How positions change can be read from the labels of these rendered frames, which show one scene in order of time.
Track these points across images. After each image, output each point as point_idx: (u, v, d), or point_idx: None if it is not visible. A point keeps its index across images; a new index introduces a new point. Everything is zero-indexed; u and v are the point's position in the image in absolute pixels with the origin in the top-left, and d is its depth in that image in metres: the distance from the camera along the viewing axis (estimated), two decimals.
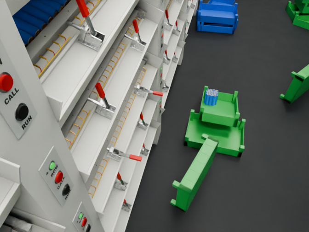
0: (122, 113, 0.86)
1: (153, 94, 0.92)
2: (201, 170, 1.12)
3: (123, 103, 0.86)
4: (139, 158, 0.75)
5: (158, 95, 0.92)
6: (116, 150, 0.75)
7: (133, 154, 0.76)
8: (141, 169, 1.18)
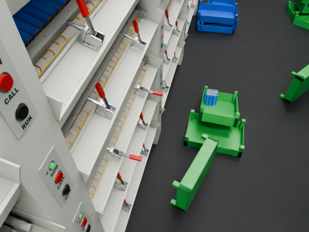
0: (122, 113, 0.86)
1: (153, 94, 0.92)
2: (201, 170, 1.12)
3: (123, 103, 0.86)
4: (139, 158, 0.75)
5: (158, 95, 0.92)
6: (116, 150, 0.75)
7: (133, 154, 0.76)
8: (141, 169, 1.18)
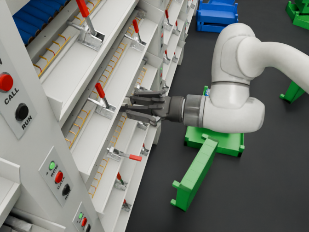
0: (122, 113, 0.86)
1: None
2: (201, 170, 1.12)
3: None
4: (139, 158, 0.75)
5: None
6: (116, 150, 0.75)
7: (133, 154, 0.76)
8: (141, 169, 1.18)
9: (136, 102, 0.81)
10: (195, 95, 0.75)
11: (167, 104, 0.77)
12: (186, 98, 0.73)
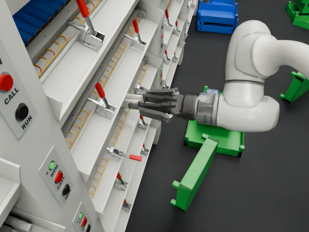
0: (122, 113, 0.86)
1: None
2: (201, 170, 1.12)
3: None
4: (139, 158, 0.75)
5: None
6: (116, 150, 0.75)
7: (133, 154, 0.76)
8: (141, 169, 1.18)
9: (145, 105, 0.79)
10: (205, 124, 0.76)
11: None
12: None
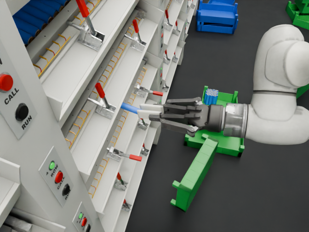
0: (122, 113, 0.86)
1: (153, 94, 0.92)
2: (201, 170, 1.12)
3: None
4: (139, 158, 0.75)
5: (158, 95, 0.92)
6: (116, 150, 0.75)
7: (133, 154, 0.76)
8: (141, 169, 1.18)
9: (167, 116, 0.75)
10: (231, 136, 0.72)
11: None
12: None
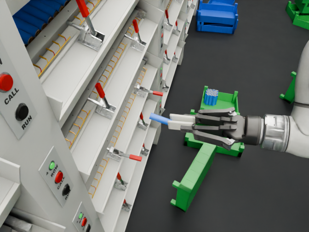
0: (122, 113, 0.86)
1: (153, 94, 0.92)
2: (201, 170, 1.12)
3: (123, 103, 0.86)
4: (139, 158, 0.75)
5: (158, 95, 0.92)
6: (116, 150, 0.75)
7: (133, 154, 0.76)
8: (141, 169, 1.18)
9: (200, 128, 0.71)
10: (270, 149, 0.68)
11: None
12: None
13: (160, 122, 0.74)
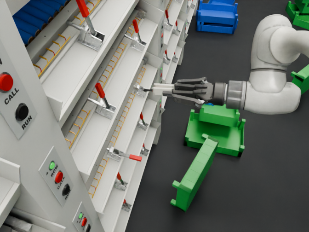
0: (122, 113, 0.86)
1: None
2: (201, 170, 1.12)
3: (122, 102, 0.86)
4: (139, 158, 0.75)
5: None
6: (116, 150, 0.75)
7: (133, 154, 0.76)
8: (141, 169, 1.18)
9: (180, 89, 0.90)
10: (236, 80, 0.84)
11: (209, 89, 0.86)
12: (229, 83, 0.82)
13: None
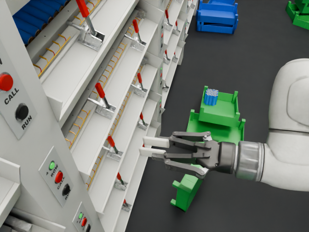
0: (122, 113, 0.86)
1: (140, 82, 0.90)
2: None
3: None
4: (108, 139, 0.72)
5: (139, 78, 0.89)
6: (110, 149, 0.76)
7: (111, 141, 0.74)
8: (141, 169, 1.18)
9: (175, 144, 0.69)
10: (249, 142, 0.63)
11: (214, 151, 0.65)
12: (241, 147, 0.61)
13: None
